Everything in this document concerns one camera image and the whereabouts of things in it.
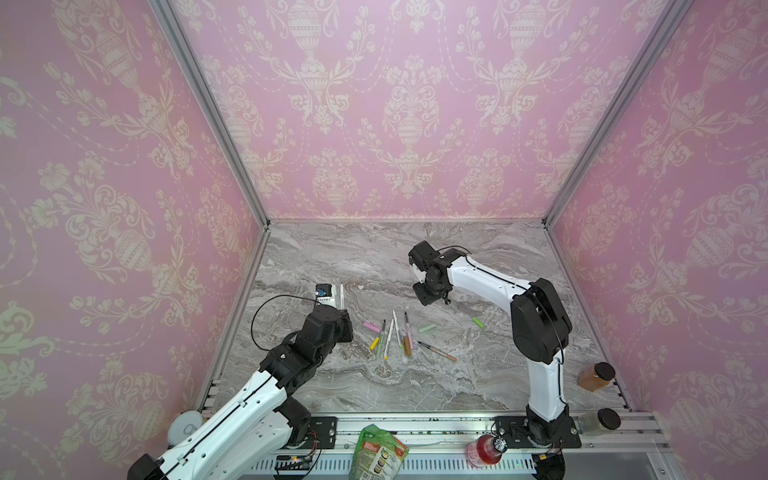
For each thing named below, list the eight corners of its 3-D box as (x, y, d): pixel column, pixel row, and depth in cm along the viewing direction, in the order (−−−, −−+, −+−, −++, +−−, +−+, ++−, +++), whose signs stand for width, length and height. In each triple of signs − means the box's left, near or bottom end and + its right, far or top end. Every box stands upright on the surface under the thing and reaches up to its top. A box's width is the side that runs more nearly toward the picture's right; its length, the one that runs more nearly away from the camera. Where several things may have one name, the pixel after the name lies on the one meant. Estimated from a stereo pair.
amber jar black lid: (577, 389, 83) (599, 376, 74) (576, 373, 86) (597, 359, 77) (593, 394, 82) (616, 382, 74) (591, 377, 85) (614, 364, 76)
